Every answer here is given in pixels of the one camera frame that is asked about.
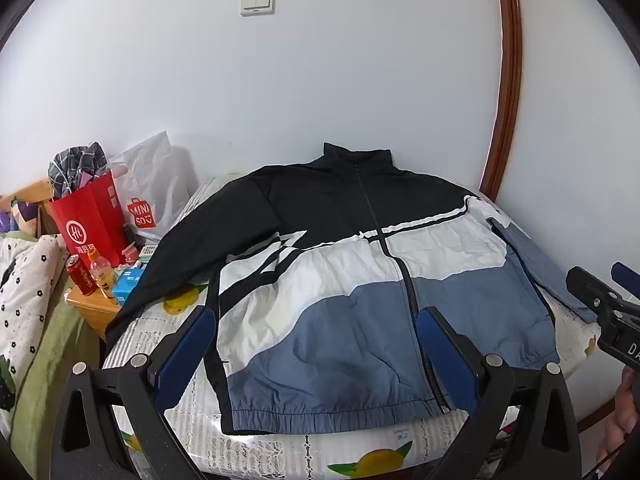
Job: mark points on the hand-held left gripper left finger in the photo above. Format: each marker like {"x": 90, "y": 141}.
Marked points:
{"x": 187, "y": 355}

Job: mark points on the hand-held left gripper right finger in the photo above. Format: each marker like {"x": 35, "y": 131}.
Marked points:
{"x": 445, "y": 360}

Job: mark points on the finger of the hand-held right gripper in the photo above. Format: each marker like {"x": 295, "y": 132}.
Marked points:
{"x": 629, "y": 277}
{"x": 592, "y": 287}

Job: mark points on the black white blue jacket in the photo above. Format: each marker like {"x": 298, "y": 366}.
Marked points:
{"x": 325, "y": 320}

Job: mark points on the person's right hand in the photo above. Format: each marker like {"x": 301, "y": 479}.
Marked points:
{"x": 627, "y": 415}

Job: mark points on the fruit print tablecloth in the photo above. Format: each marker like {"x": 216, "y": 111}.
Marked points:
{"x": 150, "y": 320}

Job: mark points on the blue carton box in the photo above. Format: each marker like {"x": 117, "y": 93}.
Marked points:
{"x": 126, "y": 287}

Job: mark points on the wooden nightstand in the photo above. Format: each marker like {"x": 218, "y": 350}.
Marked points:
{"x": 92, "y": 312}

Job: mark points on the white remote control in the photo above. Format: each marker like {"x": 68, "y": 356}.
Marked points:
{"x": 147, "y": 252}

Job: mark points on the orange drink bottle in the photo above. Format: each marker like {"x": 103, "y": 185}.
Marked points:
{"x": 102, "y": 275}

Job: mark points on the green bedsheet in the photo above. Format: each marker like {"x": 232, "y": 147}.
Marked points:
{"x": 55, "y": 360}

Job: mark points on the red drink can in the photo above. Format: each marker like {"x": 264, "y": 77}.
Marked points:
{"x": 81, "y": 275}

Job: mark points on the small black object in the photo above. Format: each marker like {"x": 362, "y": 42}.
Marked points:
{"x": 128, "y": 232}

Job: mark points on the red paper bag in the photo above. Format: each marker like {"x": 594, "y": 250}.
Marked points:
{"x": 87, "y": 220}

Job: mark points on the white floral quilt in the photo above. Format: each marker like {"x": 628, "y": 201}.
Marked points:
{"x": 25, "y": 300}

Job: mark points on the white plastic shopping bag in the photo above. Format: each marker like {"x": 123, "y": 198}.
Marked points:
{"x": 150, "y": 180}

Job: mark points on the grey plaid cloth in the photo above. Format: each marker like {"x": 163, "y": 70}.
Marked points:
{"x": 75, "y": 165}

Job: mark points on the wooden headboard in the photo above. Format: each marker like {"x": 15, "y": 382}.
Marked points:
{"x": 35, "y": 195}

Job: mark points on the brown wooden door frame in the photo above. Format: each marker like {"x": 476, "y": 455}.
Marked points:
{"x": 510, "y": 60}

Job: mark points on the white light switch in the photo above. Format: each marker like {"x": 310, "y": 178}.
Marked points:
{"x": 257, "y": 2}

